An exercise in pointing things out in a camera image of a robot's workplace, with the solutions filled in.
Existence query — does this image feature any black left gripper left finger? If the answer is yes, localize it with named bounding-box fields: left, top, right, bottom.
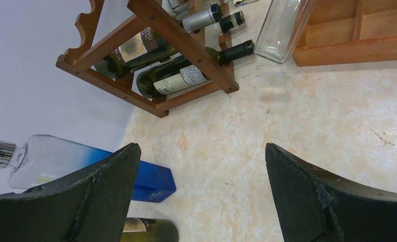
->
left=0, top=143, right=141, bottom=241

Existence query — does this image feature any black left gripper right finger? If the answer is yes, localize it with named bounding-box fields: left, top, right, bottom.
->
left=265, top=143, right=397, bottom=241

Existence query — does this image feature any green wine bottle dark label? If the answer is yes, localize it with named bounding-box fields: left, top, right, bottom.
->
left=94, top=4, right=223, bottom=79

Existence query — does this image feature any clear glass bottle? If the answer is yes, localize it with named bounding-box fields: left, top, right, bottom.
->
left=254, top=0, right=317, bottom=64

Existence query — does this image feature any clear whisky bottle black label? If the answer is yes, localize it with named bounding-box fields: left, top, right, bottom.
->
left=218, top=11, right=246, bottom=33

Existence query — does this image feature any clear blue vodka bottle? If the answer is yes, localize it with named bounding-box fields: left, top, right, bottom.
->
left=0, top=134, right=177, bottom=203

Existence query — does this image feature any wooden wine rack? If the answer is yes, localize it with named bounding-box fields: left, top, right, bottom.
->
left=56, top=1, right=254, bottom=117

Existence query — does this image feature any wooden compartment tray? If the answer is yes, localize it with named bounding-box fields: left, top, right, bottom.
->
left=293, top=0, right=397, bottom=67

